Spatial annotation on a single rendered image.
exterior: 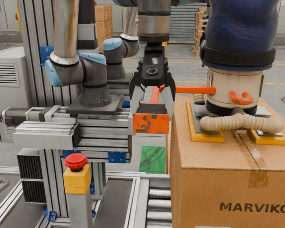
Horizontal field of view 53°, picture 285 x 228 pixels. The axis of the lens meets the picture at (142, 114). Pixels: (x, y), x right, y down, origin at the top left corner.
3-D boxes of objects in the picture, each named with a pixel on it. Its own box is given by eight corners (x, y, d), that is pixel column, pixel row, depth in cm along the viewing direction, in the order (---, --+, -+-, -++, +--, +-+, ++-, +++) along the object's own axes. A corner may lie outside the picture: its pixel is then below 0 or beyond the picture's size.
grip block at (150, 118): (168, 134, 69) (169, 115, 67) (133, 133, 70) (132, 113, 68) (168, 121, 77) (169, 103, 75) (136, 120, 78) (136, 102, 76)
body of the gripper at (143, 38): (168, 79, 76) (170, 32, 72) (168, 89, 68) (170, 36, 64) (139, 79, 77) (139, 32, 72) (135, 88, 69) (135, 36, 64)
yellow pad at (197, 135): (224, 143, 88) (226, 128, 86) (191, 142, 88) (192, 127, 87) (210, 106, 119) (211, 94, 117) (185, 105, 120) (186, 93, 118)
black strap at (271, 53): (285, 67, 83) (287, 53, 82) (203, 65, 85) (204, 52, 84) (261, 54, 104) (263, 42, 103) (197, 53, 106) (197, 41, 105)
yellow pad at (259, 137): (289, 146, 86) (292, 130, 84) (255, 144, 87) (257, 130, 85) (257, 107, 118) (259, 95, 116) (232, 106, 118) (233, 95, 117)
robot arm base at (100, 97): (75, 106, 130) (73, 86, 127) (84, 97, 144) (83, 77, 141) (108, 107, 129) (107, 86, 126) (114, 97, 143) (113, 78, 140)
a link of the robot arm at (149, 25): (170, 16, 62) (133, 16, 63) (170, 38, 64) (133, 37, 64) (170, 14, 69) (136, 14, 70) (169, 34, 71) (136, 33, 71)
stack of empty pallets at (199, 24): (234, 57, 813) (239, 7, 765) (194, 56, 821) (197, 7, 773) (225, 49, 932) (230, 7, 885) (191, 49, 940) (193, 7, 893)
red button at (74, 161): (84, 175, 86) (83, 163, 85) (61, 174, 87) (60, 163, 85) (90, 163, 93) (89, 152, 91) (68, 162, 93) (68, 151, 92)
